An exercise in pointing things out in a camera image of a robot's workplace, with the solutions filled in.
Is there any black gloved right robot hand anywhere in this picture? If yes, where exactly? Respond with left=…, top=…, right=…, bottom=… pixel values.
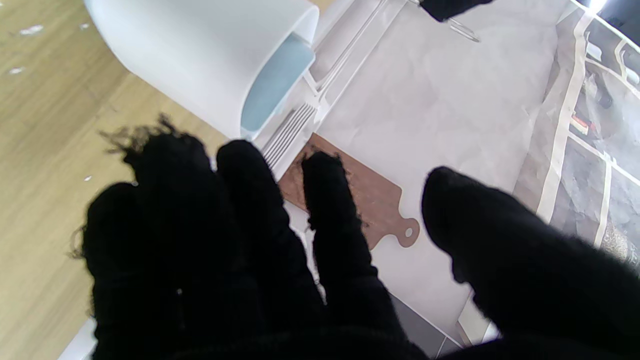
left=70, top=115, right=640, bottom=360

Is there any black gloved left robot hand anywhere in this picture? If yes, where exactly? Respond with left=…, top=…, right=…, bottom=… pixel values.
left=419, top=0, right=493, bottom=22

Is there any white divided toothbrush holder cup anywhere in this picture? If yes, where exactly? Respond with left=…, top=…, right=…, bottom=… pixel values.
left=84, top=0, right=320, bottom=141

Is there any chrome kitchen faucet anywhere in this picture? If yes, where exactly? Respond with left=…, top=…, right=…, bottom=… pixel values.
left=447, top=17, right=481, bottom=43

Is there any steel kitchen sink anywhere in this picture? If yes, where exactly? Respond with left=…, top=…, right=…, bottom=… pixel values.
left=310, top=0, right=416, bottom=96

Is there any stack of white plates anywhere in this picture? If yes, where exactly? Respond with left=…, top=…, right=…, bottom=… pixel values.
left=260, top=102, right=318, bottom=168

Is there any brown wooden cutting board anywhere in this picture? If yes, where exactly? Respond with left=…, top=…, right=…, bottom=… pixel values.
left=277, top=132, right=421, bottom=249

